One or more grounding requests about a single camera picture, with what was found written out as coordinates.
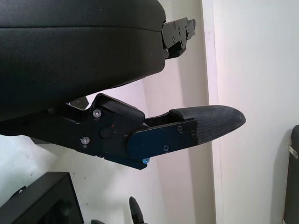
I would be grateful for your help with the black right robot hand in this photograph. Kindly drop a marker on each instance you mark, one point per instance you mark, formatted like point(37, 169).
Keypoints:
point(137, 212)

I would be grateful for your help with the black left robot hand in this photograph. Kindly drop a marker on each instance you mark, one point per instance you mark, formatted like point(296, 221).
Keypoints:
point(70, 58)

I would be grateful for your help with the black box base with foam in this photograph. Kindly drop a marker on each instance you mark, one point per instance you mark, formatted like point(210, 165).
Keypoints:
point(35, 203)

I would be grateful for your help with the dark grey chair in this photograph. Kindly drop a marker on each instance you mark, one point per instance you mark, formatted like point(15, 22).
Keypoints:
point(294, 175)

